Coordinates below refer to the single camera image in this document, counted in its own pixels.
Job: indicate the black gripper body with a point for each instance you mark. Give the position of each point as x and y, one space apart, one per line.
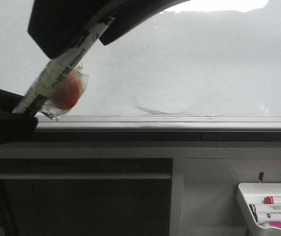
14 127

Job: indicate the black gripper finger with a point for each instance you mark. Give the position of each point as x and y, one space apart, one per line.
59 25
131 14

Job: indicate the white whiteboard marker black tip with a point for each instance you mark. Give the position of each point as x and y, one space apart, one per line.
56 71

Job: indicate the red magnet taped to marker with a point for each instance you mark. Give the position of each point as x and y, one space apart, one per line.
66 97

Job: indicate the grey whiteboard bottom ledge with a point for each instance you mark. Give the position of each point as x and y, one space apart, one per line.
163 128

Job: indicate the grey horizontal bar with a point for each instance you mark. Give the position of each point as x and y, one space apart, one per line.
85 176

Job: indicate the left black tray hook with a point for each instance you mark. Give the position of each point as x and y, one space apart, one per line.
260 177

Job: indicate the white plastic marker tray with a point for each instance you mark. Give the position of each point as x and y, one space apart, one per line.
254 193

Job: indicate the red capped marker in tray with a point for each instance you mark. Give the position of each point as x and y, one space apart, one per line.
272 200

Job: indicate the lower black capped tray marker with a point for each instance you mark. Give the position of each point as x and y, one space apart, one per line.
264 217

